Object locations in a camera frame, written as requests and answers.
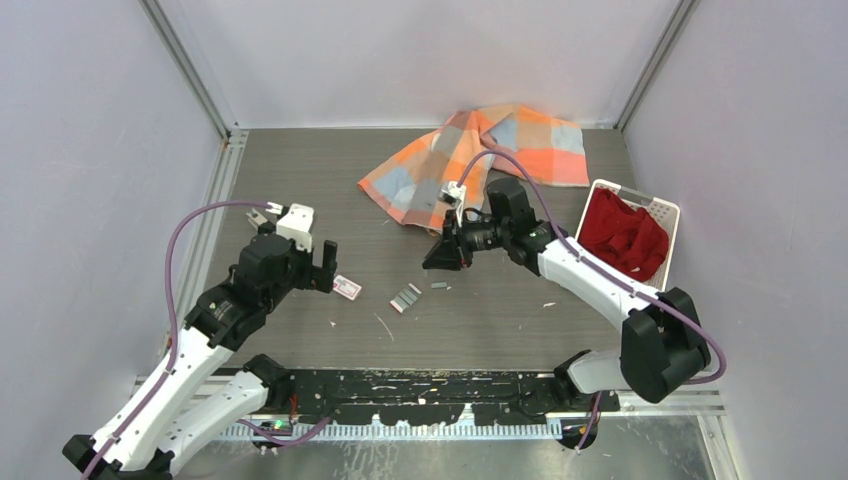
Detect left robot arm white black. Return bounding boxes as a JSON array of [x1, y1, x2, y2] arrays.
[[62, 232, 338, 479]]

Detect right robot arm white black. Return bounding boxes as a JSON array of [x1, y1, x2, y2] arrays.
[[422, 178, 711, 411]]

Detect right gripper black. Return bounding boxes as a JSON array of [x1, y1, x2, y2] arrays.
[[423, 209, 510, 272]]

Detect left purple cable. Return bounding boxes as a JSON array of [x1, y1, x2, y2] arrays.
[[79, 200, 333, 480]]

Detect red cloth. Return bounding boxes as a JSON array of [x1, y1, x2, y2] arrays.
[[577, 189, 670, 283]]

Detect orange checkered cloth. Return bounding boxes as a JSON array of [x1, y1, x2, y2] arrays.
[[358, 104, 589, 232]]

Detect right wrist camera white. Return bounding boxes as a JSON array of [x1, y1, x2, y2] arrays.
[[438, 181, 466, 227]]

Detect staple box tray with staples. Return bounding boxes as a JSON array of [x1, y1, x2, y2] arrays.
[[389, 283, 423, 314]]

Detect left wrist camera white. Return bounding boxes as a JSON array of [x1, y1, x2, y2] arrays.
[[265, 202, 315, 253]]

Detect red white staple box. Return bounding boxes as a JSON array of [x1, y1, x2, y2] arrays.
[[333, 275, 362, 301]]

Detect black beige stapler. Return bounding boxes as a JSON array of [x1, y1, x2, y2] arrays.
[[246, 209, 276, 234]]

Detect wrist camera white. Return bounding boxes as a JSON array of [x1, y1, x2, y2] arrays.
[[265, 202, 315, 253], [438, 181, 466, 227]]

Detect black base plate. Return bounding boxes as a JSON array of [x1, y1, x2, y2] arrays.
[[251, 367, 595, 427]]

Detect white plastic basket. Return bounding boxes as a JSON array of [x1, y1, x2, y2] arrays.
[[575, 179, 680, 290]]

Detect aluminium slotted rail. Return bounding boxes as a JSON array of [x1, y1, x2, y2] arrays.
[[218, 422, 564, 443]]

